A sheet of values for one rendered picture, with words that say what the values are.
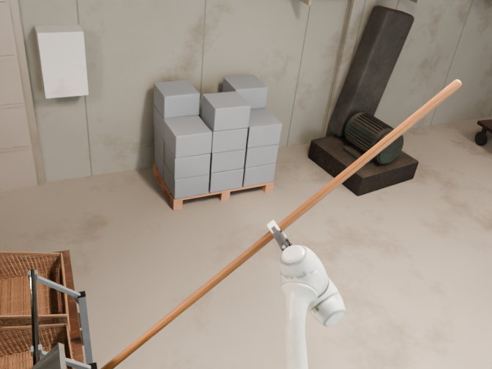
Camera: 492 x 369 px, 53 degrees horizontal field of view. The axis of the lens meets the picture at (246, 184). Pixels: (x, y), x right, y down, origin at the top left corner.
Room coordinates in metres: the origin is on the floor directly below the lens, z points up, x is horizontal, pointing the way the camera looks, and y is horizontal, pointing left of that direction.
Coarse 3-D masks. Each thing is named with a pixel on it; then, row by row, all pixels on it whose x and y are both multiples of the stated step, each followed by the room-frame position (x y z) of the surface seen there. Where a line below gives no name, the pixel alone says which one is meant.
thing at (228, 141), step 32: (160, 96) 4.38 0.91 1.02; (192, 96) 4.42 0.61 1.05; (224, 96) 4.45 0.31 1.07; (256, 96) 4.75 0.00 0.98; (160, 128) 4.37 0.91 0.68; (192, 128) 4.17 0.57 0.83; (224, 128) 4.19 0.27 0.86; (256, 128) 4.36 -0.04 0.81; (160, 160) 4.37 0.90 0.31; (192, 160) 4.05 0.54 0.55; (224, 160) 4.21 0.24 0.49; (256, 160) 4.39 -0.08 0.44; (192, 192) 4.05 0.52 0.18; (224, 192) 4.22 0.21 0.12
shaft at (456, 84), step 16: (448, 96) 1.59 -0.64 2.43; (416, 112) 1.57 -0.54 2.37; (400, 128) 1.53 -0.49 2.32; (384, 144) 1.51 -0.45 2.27; (368, 160) 1.48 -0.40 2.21; (336, 176) 1.46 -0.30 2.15; (320, 192) 1.43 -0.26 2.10; (304, 208) 1.40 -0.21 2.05; (288, 224) 1.37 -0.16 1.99; (240, 256) 1.32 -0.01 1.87; (224, 272) 1.28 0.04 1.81; (208, 288) 1.25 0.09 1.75; (192, 304) 1.23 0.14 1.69; (160, 320) 1.20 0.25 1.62; (144, 336) 1.17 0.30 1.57; (128, 352) 1.14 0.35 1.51; (112, 368) 1.11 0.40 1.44
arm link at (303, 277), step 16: (288, 256) 1.01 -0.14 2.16; (304, 256) 1.01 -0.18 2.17; (288, 272) 0.98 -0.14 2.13; (304, 272) 0.98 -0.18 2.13; (320, 272) 1.02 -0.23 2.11; (288, 288) 0.97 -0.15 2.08; (304, 288) 0.96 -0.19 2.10; (320, 288) 0.99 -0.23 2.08; (288, 304) 0.93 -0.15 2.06; (304, 304) 0.93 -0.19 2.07; (288, 320) 0.90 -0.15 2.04; (304, 320) 0.90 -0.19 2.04; (288, 336) 0.87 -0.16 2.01; (304, 336) 0.88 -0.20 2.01; (288, 352) 0.85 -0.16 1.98; (304, 352) 0.85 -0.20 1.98; (288, 368) 0.82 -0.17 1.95; (304, 368) 0.82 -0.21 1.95
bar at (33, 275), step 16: (32, 272) 1.78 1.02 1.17; (32, 288) 1.68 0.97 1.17; (64, 288) 1.84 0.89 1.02; (32, 304) 1.58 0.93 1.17; (80, 304) 1.86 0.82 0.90; (32, 320) 1.49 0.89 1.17; (32, 336) 1.41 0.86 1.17; (32, 352) 1.33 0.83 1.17; (80, 368) 1.41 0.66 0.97; (96, 368) 1.44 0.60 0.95
